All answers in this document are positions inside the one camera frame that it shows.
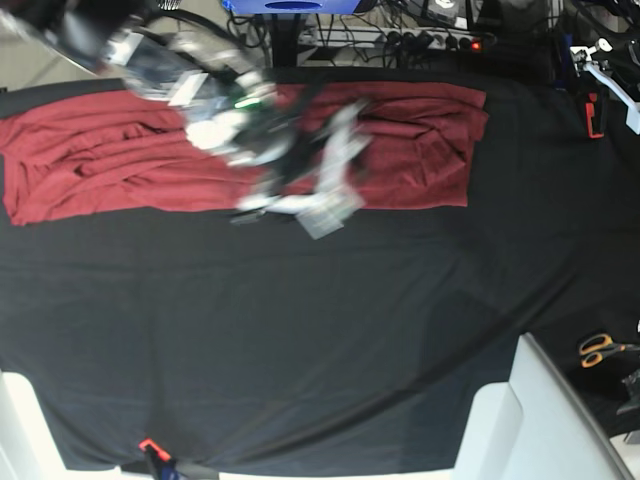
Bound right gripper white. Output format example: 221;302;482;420
230;100;371;240

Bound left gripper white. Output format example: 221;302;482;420
570;38;639;135

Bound red long-sleeve T-shirt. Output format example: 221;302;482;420
1;82;489;226

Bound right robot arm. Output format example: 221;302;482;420
1;1;370;239

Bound orange black clamp right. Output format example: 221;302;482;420
584;86;609;139

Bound black table cloth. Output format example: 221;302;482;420
1;68;639;476

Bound white power strip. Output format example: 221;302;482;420
384;27;496;55

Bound blue plastic box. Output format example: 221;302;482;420
221;0;377;15

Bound orange blue clamp bottom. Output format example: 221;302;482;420
138;438;182;480

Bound white foam block left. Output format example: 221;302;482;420
1;372;123;480

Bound white foam block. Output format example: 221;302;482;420
451;334;633;480
1;372;123;480

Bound black crumpled bag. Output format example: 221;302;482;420
617;370;640;415

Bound white foam block right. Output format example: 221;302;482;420
451;334;633;480

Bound blue clamp post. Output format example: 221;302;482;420
553;33;574;90

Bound yellow-handled scissors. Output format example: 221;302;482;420
578;333;639;369

